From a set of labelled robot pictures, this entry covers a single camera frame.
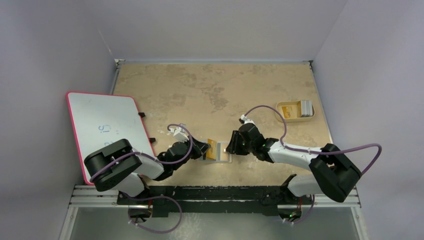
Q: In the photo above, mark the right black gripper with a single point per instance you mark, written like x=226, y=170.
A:
x=237, y=142

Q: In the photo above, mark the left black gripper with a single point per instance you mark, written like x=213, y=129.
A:
x=201, y=147

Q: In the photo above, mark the beige leather card holder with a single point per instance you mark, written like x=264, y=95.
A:
x=222, y=156

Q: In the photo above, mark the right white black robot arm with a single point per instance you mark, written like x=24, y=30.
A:
x=333, y=175

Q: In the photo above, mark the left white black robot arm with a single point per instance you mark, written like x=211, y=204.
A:
x=119, y=166

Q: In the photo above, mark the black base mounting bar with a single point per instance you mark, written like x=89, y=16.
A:
x=268, y=200

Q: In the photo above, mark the cream oval tray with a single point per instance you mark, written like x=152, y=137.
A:
x=295, y=120

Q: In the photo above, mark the white pink-framed whiteboard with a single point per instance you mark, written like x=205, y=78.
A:
x=99, y=120

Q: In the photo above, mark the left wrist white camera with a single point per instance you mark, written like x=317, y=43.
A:
x=179, y=134

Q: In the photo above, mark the wrist white camera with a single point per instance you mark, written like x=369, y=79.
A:
x=245, y=120
x=179, y=134

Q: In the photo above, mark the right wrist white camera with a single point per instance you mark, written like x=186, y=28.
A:
x=245, y=120

